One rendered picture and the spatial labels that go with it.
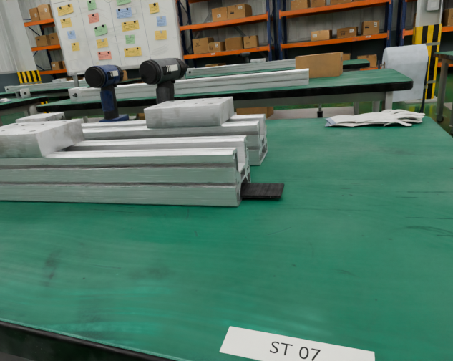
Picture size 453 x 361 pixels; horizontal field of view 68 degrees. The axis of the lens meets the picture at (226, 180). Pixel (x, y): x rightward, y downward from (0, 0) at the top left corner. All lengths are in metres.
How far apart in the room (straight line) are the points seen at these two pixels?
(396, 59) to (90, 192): 3.71
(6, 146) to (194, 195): 0.33
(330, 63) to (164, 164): 2.08
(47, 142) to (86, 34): 3.66
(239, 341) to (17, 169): 0.51
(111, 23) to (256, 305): 3.86
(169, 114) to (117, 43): 3.37
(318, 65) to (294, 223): 2.12
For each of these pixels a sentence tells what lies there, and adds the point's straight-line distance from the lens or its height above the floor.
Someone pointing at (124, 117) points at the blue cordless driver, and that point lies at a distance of 1.09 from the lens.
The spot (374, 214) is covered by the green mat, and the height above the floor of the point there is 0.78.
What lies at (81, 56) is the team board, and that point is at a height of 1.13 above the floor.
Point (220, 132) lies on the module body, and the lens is 0.68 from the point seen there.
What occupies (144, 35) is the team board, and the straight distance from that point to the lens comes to 3.85.
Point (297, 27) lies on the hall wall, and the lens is 11.08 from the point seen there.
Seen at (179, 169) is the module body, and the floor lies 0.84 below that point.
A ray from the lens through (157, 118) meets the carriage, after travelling 0.70.
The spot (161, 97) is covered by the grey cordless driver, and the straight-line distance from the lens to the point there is 0.91.
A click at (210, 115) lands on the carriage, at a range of 0.66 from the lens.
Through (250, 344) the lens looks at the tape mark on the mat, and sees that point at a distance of 0.29.
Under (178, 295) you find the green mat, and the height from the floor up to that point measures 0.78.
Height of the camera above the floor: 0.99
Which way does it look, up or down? 20 degrees down
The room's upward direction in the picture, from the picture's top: 6 degrees counter-clockwise
